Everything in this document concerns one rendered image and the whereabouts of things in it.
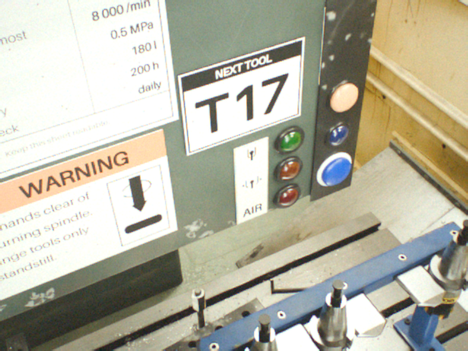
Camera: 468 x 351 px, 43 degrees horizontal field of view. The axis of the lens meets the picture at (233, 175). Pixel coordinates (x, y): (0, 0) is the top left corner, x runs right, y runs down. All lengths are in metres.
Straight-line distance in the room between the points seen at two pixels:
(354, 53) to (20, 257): 0.29
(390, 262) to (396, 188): 0.72
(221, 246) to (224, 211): 1.31
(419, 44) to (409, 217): 0.44
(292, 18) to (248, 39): 0.03
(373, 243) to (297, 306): 0.56
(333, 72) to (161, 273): 1.21
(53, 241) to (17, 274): 0.04
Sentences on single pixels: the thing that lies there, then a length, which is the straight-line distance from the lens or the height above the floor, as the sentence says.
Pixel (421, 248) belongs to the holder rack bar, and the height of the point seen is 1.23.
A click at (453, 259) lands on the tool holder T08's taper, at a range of 0.95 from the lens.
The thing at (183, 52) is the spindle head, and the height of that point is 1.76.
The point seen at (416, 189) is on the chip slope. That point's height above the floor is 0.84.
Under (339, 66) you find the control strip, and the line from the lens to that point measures 0.47.
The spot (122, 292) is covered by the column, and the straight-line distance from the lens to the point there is 1.61.
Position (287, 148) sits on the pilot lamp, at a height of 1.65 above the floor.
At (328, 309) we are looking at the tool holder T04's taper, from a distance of 0.83.
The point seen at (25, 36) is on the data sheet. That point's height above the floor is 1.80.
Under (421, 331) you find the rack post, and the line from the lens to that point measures 1.24.
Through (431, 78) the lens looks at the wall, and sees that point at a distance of 1.55.
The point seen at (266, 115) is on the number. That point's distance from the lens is 0.46.
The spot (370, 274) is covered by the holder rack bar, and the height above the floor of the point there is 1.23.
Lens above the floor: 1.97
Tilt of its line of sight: 43 degrees down
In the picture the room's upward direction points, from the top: 2 degrees counter-clockwise
